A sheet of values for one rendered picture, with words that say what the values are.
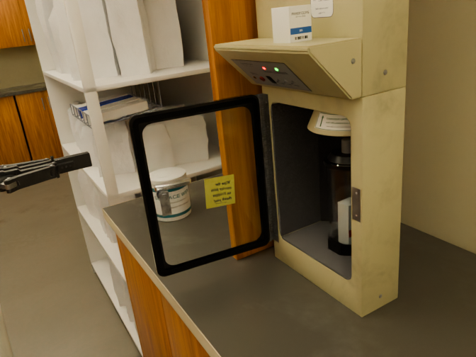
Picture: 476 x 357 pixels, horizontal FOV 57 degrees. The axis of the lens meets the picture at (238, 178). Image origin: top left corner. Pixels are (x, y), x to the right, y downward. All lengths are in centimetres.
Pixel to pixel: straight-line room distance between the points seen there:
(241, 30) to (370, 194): 48
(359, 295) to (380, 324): 7
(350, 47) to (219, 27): 37
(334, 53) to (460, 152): 59
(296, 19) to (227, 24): 28
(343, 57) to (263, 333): 57
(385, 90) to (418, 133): 48
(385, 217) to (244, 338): 38
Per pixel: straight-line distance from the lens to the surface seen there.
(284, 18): 81
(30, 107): 563
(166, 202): 100
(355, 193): 87
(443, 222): 134
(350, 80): 78
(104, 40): 199
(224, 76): 106
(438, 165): 129
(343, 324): 99
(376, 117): 84
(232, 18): 106
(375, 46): 81
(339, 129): 91
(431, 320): 103
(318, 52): 73
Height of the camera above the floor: 157
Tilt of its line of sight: 21 degrees down
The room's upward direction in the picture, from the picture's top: 6 degrees counter-clockwise
